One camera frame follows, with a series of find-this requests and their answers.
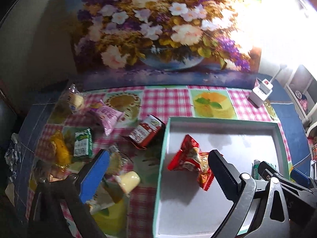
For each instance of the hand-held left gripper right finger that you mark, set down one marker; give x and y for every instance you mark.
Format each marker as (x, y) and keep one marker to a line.
(223, 176)

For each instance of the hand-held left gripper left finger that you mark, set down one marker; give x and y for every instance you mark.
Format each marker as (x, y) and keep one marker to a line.
(95, 176)

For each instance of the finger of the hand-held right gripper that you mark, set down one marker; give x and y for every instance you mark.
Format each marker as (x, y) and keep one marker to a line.
(268, 168)
(299, 177)

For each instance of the silver green snack packet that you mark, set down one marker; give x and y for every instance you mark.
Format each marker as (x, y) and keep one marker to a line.
(255, 169)

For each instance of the clear-wrapped round cookie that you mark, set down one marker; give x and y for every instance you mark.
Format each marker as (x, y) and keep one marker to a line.
(116, 161)

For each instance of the cream jelly cup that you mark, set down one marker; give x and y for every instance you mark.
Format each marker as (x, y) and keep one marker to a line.
(130, 181)

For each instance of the small green snack packet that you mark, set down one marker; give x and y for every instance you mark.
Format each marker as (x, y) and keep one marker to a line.
(83, 142)

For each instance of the red snack packet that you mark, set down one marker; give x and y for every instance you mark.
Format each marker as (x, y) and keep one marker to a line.
(190, 158)

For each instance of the teal-rimmed white box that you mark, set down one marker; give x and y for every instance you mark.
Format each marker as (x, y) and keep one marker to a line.
(235, 138)

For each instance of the yellow snack packet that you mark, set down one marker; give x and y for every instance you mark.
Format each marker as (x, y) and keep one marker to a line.
(59, 148)

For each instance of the colourful patterned box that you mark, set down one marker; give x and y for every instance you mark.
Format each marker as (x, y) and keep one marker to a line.
(313, 146)

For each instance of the pink snack packet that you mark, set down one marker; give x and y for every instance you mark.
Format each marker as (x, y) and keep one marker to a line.
(109, 116)

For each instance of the red and white carton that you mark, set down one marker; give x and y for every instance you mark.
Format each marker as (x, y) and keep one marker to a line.
(145, 133)

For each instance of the white cube power socket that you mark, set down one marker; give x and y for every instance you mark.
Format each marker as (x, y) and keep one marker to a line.
(257, 98)

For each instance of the pink floral round object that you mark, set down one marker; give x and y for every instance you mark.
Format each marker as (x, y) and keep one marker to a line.
(301, 100)

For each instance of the clear-wrapped small cake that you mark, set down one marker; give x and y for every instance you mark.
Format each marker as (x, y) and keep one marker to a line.
(75, 100)

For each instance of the crumpled foil wrapper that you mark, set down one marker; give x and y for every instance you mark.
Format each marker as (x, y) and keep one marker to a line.
(11, 153)

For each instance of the white shelf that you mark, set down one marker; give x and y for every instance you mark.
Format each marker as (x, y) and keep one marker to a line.
(296, 79)

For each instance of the floral painting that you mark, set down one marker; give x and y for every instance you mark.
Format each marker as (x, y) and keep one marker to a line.
(161, 29)

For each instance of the white plug with red switch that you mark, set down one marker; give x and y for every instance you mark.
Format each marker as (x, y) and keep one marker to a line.
(266, 85)

